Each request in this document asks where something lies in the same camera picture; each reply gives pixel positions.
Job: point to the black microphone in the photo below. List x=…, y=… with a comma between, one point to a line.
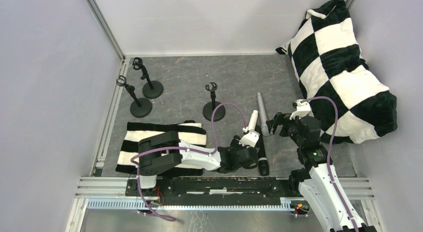
x=262, y=163

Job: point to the white cable duct strip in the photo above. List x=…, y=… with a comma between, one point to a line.
x=137, y=204

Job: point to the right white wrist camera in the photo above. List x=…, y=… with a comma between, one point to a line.
x=302, y=109

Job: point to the black mic stand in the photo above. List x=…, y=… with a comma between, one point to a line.
x=209, y=107
x=140, y=107
x=152, y=89

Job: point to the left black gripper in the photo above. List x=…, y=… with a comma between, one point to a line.
x=252, y=156

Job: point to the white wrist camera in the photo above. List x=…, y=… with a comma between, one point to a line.
x=302, y=109
x=250, y=137

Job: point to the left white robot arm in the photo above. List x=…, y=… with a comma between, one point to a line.
x=160, y=153

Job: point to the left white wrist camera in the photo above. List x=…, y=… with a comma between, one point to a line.
x=250, y=137

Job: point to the black mic stand back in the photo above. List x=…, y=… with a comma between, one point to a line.
x=152, y=89

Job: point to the black white striped cloth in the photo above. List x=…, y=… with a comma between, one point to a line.
x=189, y=131

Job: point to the black white checkered pillow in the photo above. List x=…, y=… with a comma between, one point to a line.
x=351, y=103

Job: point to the silver grey microphone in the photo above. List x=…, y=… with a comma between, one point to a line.
x=263, y=115

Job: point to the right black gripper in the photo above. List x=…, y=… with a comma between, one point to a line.
x=282, y=125

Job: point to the white microphone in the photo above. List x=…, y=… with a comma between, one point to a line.
x=253, y=120

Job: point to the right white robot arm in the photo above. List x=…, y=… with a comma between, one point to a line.
x=317, y=181

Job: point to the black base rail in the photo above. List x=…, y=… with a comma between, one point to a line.
x=216, y=191

